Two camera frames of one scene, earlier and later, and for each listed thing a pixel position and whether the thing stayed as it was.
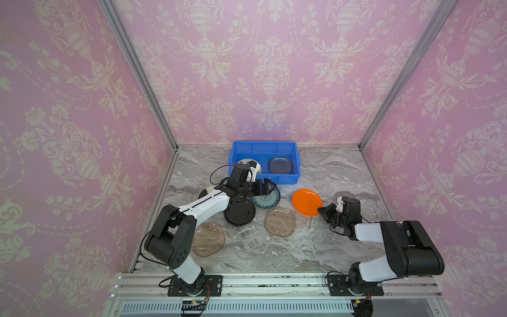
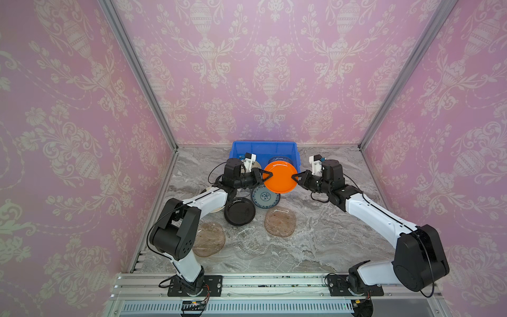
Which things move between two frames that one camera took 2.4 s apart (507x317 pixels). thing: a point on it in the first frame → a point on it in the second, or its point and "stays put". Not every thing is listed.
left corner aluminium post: [111, 11] stays put
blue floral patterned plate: [267, 200] stays put
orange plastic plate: [306, 202] → [281, 181]
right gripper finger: [329, 212] → [305, 181]
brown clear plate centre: [280, 222] stays put
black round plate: [240, 212] stays put
